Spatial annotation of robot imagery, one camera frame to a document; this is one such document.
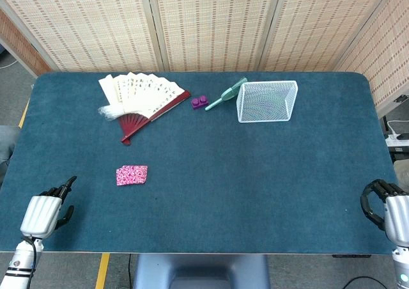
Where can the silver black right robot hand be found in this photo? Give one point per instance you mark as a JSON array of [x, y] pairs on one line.
[[397, 215]]

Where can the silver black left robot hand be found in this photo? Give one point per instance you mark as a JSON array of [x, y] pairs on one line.
[[41, 215]]

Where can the pink-patterned card stack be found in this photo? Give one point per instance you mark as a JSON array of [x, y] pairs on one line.
[[131, 175]]

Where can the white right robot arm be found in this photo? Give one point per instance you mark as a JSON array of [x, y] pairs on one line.
[[402, 266]]

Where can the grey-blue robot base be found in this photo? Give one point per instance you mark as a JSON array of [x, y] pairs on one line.
[[201, 270]]

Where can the black box on floor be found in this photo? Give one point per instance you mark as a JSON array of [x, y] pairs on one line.
[[401, 156]]

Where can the black table control panel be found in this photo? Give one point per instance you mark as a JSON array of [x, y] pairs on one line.
[[351, 256]]

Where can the white power strip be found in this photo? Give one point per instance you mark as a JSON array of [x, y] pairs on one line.
[[397, 139]]

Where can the grey trouser leg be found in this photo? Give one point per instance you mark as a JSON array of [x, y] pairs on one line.
[[7, 145]]

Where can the white fringe tassel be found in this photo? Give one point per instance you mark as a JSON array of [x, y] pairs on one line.
[[110, 112]]

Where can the red ribbed paper folding fan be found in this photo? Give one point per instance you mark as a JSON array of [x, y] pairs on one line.
[[143, 92]]

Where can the woven bamboo screen panel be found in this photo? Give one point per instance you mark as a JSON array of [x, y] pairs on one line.
[[383, 55], [319, 23], [214, 23], [86, 23]]

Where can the brown woven screen panel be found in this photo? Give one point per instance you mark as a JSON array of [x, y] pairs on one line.
[[19, 43]]

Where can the teal felt table mat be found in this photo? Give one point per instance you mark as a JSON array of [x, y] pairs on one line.
[[223, 180]]

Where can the purple toy brick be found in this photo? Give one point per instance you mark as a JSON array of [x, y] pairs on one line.
[[199, 103]]

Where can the green plastic scoop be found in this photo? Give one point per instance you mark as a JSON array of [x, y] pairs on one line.
[[228, 93]]

